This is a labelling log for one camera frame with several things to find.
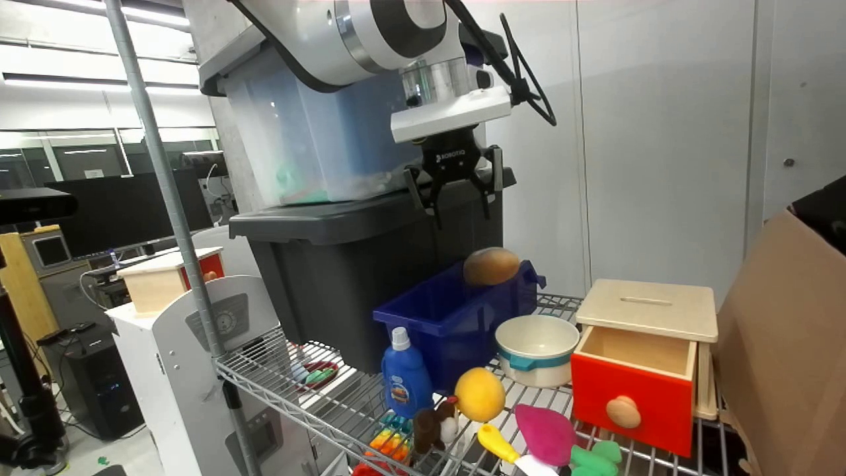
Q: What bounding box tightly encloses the pink plush toy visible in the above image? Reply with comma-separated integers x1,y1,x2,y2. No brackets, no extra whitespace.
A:
516,403,575,465

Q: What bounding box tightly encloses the white ceramic bowl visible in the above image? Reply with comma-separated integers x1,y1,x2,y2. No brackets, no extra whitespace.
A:
495,313,582,387

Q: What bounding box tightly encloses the cardboard box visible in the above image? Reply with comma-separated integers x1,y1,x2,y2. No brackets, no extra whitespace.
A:
715,176,846,476

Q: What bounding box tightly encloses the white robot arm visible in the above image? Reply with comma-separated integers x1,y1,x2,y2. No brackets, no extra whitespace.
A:
184,0,512,205

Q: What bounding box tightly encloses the brown bread plush toy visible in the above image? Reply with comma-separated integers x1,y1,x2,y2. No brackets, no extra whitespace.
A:
463,245,520,284

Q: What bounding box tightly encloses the red wooden drawer box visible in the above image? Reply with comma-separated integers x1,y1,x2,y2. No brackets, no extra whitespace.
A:
570,278,718,458

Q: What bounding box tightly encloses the white cabinet machine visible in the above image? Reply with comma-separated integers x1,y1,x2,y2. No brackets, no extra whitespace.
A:
105,278,314,476

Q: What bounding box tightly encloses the blue plastic storage bin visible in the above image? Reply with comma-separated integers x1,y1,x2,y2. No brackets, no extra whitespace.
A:
372,258,546,387

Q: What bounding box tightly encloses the yellow plush ball toy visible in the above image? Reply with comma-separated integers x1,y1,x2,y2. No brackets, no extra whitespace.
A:
455,368,504,423

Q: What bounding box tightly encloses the small wooden box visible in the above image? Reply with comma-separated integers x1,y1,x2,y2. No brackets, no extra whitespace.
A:
119,250,189,316

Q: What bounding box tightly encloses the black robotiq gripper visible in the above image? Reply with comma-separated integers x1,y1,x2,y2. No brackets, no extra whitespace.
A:
402,126,504,217

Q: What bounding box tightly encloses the blue detergent bottle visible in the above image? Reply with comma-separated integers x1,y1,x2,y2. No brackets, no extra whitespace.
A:
380,328,434,420

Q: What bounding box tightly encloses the green plush toy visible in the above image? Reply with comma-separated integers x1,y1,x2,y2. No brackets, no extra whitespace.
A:
567,439,620,476

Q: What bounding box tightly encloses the dark grey storage tote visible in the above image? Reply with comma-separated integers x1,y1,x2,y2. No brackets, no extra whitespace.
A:
230,180,501,370

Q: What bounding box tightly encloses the dark brown plush animal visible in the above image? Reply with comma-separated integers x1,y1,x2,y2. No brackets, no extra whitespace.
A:
411,397,458,454

